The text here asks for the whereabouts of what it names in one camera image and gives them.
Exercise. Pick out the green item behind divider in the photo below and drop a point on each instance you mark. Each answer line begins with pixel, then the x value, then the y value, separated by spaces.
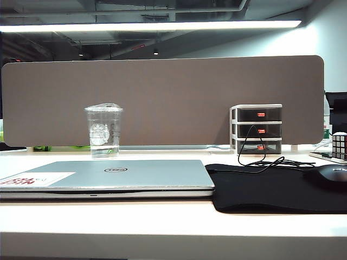
pixel 80 147
pixel 42 148

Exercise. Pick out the brown fabric desk divider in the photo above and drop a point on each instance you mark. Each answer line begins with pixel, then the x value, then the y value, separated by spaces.
pixel 162 94

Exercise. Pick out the white divider bracket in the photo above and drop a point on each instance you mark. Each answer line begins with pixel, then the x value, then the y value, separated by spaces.
pixel 30 149
pixel 294 148

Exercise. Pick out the plastic bottle with green label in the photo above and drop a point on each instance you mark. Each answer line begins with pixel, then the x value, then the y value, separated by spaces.
pixel 327 127

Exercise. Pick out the black monitor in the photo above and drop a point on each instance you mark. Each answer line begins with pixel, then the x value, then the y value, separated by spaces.
pixel 339 113

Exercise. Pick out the black mouse pad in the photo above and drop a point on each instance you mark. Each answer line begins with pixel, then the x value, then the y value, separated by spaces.
pixel 257 189

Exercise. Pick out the white red laptop sticker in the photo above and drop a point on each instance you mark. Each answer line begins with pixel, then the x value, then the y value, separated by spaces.
pixel 40 178

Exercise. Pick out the dark translucent organizer drawer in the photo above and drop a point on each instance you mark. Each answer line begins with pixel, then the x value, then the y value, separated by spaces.
pixel 272 130
pixel 249 114
pixel 272 147

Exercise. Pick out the white flat box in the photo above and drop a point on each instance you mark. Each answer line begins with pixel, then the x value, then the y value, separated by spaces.
pixel 322 156

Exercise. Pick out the silver Dell laptop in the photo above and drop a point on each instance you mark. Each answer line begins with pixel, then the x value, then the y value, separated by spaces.
pixel 141 177

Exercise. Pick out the white drawer organizer frame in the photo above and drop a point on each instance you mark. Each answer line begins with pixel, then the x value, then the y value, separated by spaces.
pixel 233 122

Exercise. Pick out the black Rubik's cube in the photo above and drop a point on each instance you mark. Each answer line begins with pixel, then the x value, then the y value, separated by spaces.
pixel 340 146

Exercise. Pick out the black computer mouse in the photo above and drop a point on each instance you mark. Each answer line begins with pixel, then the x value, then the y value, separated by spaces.
pixel 330 175

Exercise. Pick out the clear plastic coffee cup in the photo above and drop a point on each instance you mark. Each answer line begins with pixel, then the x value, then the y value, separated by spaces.
pixel 103 130

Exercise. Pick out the white LED light bar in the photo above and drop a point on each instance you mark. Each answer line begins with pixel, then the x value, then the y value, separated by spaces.
pixel 149 26

